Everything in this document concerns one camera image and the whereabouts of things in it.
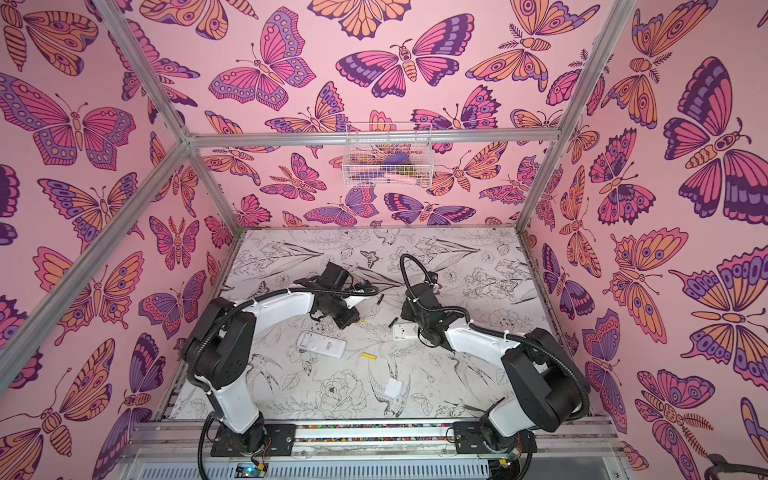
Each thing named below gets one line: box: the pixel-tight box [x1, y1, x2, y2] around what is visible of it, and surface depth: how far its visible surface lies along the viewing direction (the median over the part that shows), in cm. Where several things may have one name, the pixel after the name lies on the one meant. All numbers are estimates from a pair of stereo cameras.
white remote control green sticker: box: [393, 323, 419, 341], surface depth 93 cm
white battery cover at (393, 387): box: [383, 378, 403, 398], surface depth 83 cm
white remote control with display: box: [297, 331, 347, 359], surface depth 91 cm
